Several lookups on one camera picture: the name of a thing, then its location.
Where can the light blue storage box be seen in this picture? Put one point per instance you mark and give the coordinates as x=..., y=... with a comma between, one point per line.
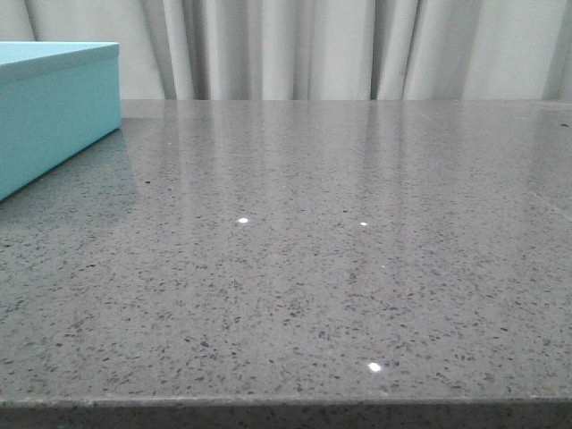
x=56, y=99

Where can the grey pleated curtain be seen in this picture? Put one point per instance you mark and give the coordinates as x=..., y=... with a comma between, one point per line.
x=326, y=50

